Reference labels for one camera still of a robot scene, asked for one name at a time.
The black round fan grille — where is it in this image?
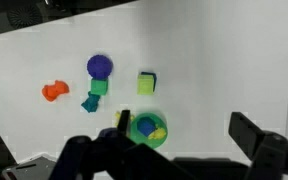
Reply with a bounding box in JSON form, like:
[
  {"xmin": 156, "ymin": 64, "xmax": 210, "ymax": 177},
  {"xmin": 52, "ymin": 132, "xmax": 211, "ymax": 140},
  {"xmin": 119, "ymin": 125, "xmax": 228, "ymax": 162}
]
[{"xmin": 6, "ymin": 4, "xmax": 44, "ymax": 30}]

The grey metal plate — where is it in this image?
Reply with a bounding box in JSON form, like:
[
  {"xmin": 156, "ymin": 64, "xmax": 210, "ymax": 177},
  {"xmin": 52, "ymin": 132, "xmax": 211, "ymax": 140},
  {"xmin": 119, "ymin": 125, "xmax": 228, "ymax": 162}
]
[{"xmin": 1, "ymin": 155, "xmax": 57, "ymax": 180}]

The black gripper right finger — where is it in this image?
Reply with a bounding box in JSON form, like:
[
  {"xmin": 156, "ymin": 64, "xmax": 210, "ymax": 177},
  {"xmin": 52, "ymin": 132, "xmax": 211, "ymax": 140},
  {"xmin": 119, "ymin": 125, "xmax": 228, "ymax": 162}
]
[{"xmin": 228, "ymin": 111, "xmax": 288, "ymax": 180}]

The purple spiky ball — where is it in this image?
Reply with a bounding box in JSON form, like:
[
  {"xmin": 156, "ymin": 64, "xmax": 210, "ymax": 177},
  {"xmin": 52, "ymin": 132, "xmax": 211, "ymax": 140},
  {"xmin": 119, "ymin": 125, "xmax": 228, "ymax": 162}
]
[{"xmin": 86, "ymin": 54, "xmax": 114, "ymax": 80}]

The green plastic bowl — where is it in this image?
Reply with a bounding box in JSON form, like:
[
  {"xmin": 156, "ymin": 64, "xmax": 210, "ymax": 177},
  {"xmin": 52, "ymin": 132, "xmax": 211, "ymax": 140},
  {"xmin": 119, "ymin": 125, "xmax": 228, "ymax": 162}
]
[{"xmin": 129, "ymin": 112, "xmax": 169, "ymax": 150}]

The lime green cube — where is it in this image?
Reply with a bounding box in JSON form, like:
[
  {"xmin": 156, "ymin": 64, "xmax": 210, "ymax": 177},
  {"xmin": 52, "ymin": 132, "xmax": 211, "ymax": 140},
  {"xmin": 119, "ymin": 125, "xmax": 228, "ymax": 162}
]
[{"xmin": 136, "ymin": 73, "xmax": 155, "ymax": 96}]

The yellow rubber animal toy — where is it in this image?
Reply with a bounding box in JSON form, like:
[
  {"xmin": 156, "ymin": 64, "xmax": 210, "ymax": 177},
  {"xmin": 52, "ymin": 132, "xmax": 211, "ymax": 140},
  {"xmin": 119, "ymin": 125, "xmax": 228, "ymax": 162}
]
[{"xmin": 147, "ymin": 124, "xmax": 168, "ymax": 141}]

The yellow spiky toy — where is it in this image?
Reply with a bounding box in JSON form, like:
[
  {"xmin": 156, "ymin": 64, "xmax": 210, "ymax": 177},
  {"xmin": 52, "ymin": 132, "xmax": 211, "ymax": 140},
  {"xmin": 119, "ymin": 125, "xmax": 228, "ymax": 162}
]
[{"xmin": 113, "ymin": 110, "xmax": 135, "ymax": 128}]

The blue block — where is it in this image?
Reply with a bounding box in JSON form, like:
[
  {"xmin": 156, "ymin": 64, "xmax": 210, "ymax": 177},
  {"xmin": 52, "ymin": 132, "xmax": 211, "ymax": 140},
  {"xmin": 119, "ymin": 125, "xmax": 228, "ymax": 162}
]
[{"xmin": 137, "ymin": 118, "xmax": 157, "ymax": 138}]

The orange animal toy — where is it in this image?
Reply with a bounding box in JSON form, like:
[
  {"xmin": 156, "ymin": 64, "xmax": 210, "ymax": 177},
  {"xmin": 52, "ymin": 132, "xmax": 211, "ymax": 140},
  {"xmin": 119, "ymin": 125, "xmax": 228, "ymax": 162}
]
[{"xmin": 41, "ymin": 79, "xmax": 70, "ymax": 103}]

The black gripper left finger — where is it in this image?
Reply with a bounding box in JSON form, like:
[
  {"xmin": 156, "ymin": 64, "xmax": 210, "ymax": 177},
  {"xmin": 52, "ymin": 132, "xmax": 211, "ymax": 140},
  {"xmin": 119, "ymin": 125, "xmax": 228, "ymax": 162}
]
[{"xmin": 48, "ymin": 109, "xmax": 198, "ymax": 180}]

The teal animal toy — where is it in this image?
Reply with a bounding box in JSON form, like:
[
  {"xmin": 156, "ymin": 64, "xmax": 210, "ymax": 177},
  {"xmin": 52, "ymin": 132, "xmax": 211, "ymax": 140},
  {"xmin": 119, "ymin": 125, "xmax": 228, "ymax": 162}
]
[{"xmin": 80, "ymin": 91, "xmax": 102, "ymax": 114}]

